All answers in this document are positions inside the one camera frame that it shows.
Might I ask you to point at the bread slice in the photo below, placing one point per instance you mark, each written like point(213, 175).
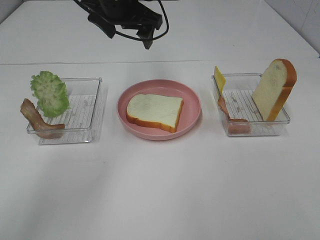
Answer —
point(155, 111)
point(274, 88)

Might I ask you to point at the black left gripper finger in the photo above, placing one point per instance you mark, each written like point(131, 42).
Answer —
point(146, 33)
point(108, 29)

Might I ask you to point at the right clear plastic tray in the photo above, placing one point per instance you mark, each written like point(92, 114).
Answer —
point(237, 94)

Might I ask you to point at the clear plastic tray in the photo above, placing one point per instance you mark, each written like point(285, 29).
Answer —
point(83, 119)
point(237, 94)

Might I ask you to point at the pink bacon strip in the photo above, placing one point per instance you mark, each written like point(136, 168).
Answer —
point(235, 126)

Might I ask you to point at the left clear plastic tray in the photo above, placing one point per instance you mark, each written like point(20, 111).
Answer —
point(83, 119)

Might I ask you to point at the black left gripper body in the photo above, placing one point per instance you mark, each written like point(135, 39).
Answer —
point(123, 13)

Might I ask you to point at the pink round plate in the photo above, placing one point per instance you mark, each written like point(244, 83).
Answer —
point(190, 113)

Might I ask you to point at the green lettuce leaf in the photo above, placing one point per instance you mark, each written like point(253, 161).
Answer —
point(51, 93)

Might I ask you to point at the yellow cheese slice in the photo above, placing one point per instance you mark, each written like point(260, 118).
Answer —
point(219, 79)

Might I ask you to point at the brown bacon strip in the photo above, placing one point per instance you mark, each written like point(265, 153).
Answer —
point(43, 129)

